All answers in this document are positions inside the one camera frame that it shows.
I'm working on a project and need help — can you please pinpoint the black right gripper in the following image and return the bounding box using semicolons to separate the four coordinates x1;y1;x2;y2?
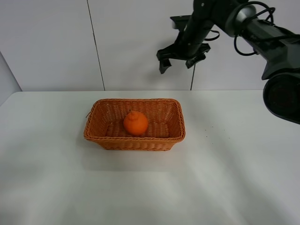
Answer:
157;15;210;74

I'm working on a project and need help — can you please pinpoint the orange with knobbed top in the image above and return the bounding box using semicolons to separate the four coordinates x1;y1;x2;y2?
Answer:
123;111;149;135

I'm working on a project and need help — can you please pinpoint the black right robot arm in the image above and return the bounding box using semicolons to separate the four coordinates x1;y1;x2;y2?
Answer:
157;0;300;123

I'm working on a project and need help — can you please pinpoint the orange wicker basket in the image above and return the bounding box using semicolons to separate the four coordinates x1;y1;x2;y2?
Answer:
84;98;186;151

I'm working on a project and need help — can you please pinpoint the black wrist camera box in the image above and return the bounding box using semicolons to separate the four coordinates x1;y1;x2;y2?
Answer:
170;15;190;31

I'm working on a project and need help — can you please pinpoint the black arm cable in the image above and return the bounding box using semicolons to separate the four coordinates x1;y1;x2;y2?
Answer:
206;1;277;57

